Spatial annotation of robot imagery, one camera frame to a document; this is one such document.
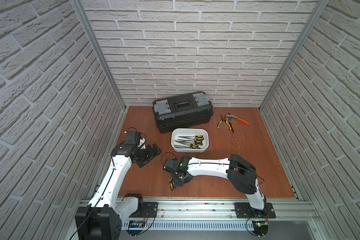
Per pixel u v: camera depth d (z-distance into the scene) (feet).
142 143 2.26
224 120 3.65
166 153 2.49
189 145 3.17
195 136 3.29
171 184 2.66
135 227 2.33
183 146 3.13
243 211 2.39
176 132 3.22
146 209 2.38
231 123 3.59
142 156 2.15
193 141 3.25
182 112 3.10
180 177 1.96
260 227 2.28
